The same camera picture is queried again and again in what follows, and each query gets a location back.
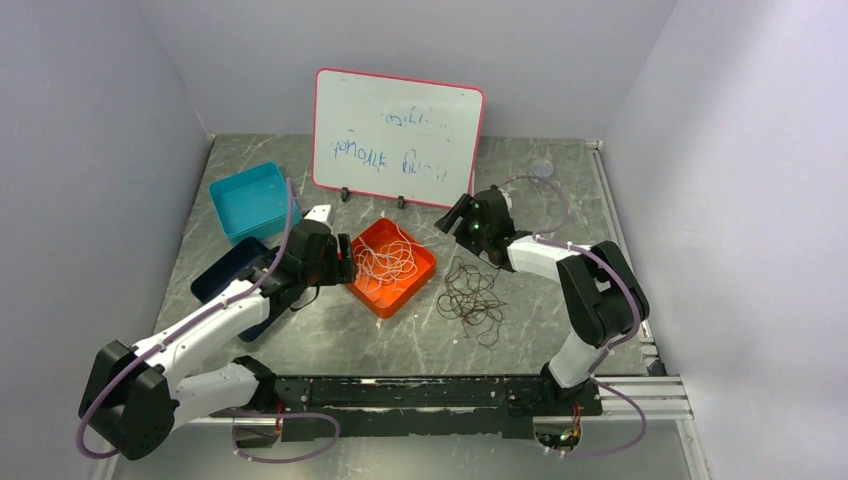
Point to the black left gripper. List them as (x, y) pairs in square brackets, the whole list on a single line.
[(341, 270)]

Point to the teal plastic bin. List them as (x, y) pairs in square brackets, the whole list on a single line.
[(254, 203)]

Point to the orange plastic bin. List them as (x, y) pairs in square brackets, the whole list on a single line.
[(392, 267)]

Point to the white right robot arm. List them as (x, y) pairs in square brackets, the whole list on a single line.
[(605, 302)]

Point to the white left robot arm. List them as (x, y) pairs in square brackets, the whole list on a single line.
[(137, 395)]

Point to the navy blue tray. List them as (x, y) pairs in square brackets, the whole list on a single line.
[(245, 262)]

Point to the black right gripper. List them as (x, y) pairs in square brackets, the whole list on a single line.
[(446, 223)]

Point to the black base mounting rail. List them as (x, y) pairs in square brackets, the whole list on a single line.
[(507, 405)]

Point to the red framed whiteboard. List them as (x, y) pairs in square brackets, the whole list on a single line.
[(395, 137)]

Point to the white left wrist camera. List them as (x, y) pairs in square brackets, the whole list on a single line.
[(320, 213)]

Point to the clear plastic cup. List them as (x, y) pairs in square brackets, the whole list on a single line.
[(542, 167)]

